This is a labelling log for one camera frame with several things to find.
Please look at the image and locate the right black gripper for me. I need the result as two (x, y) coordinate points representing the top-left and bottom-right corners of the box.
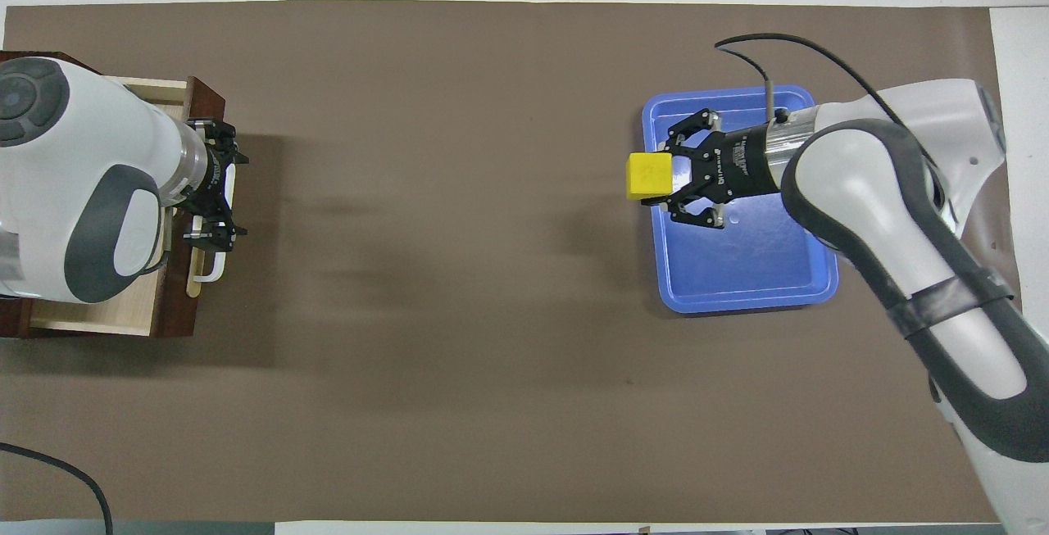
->
(641, 108), (786, 232)

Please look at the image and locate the white drawer handle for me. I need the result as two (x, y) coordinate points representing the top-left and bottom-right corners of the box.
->
(184, 160), (239, 284)

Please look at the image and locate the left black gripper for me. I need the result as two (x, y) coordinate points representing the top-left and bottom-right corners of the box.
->
(181, 116), (251, 255)

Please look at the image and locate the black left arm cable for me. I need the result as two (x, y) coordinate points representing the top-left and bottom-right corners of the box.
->
(0, 442), (114, 535)

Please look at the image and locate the brown table mat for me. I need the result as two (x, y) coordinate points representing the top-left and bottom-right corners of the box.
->
(0, 0), (1047, 524)

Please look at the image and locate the blue plastic tray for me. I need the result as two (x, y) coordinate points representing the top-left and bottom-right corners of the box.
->
(641, 84), (840, 315)

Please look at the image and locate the yellow cube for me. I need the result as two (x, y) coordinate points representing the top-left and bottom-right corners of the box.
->
(626, 152), (675, 202)

